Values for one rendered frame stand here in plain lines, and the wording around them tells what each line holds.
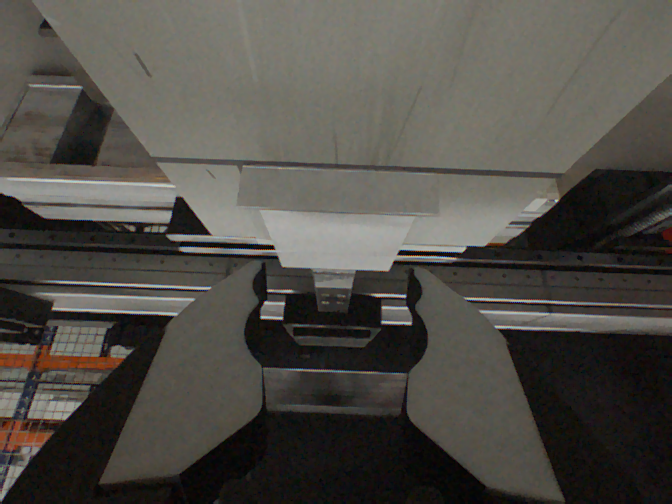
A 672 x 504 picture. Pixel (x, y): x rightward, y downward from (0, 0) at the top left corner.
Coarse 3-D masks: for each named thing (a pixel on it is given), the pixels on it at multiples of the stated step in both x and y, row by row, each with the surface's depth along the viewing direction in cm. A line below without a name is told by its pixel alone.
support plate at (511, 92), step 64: (64, 0) 9; (128, 0) 9; (192, 0) 8; (256, 0) 8; (320, 0) 8; (384, 0) 8; (448, 0) 8; (512, 0) 8; (576, 0) 8; (640, 0) 8; (128, 64) 10; (192, 64) 10; (256, 64) 10; (320, 64) 10; (384, 64) 10; (448, 64) 10; (512, 64) 10; (576, 64) 10; (640, 64) 10; (192, 128) 13; (256, 128) 13; (320, 128) 13; (384, 128) 12; (448, 128) 12; (512, 128) 12; (576, 128) 12; (192, 192) 17; (448, 192) 16; (512, 192) 16
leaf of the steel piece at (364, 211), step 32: (256, 192) 14; (288, 192) 14; (320, 192) 14; (352, 192) 14; (384, 192) 14; (416, 192) 14; (288, 224) 20; (320, 224) 19; (352, 224) 19; (384, 224) 19
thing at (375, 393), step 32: (288, 384) 20; (320, 384) 20; (352, 384) 20; (384, 384) 20; (288, 416) 19; (320, 416) 19; (352, 416) 19; (384, 416) 19; (288, 448) 18; (320, 448) 18; (352, 448) 18; (384, 448) 18; (256, 480) 18; (288, 480) 18; (320, 480) 18; (352, 480) 18; (384, 480) 18
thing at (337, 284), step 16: (320, 272) 27; (336, 272) 27; (352, 272) 27; (320, 288) 31; (336, 288) 31; (288, 304) 41; (304, 304) 41; (320, 304) 37; (336, 304) 37; (352, 304) 41; (368, 304) 41; (288, 320) 40; (304, 320) 40; (320, 320) 40; (336, 320) 40; (352, 320) 40; (368, 320) 40; (304, 336) 40; (320, 336) 40; (336, 336) 40; (352, 336) 40; (368, 336) 40
